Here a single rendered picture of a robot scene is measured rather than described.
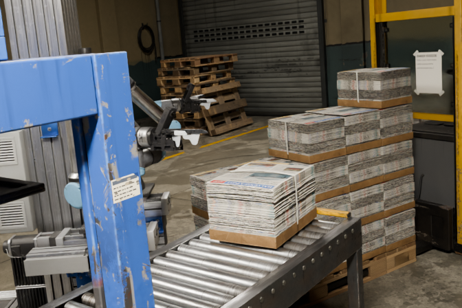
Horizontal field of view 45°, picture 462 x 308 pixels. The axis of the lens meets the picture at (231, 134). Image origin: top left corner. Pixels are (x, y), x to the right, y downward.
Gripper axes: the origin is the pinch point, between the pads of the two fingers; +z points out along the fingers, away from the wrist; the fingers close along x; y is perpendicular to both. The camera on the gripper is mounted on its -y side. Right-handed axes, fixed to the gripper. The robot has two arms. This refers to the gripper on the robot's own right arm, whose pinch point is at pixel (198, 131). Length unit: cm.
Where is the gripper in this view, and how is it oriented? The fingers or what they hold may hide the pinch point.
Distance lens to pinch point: 201.9
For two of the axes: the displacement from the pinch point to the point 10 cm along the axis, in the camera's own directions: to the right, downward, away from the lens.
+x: -4.4, 0.5, -8.9
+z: 9.0, 0.0, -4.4
